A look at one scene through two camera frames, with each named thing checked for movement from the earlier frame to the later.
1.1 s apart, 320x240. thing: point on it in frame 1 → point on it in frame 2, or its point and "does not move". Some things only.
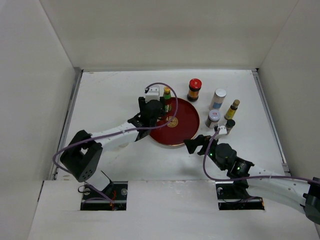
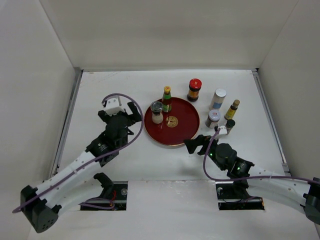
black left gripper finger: [141, 101] → [103, 115]
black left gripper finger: [162, 100] → [136, 115]
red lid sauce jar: [195, 85] does not move
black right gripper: [192, 144] does not move
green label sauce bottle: [167, 95] does not move
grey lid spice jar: [213, 117] does not move
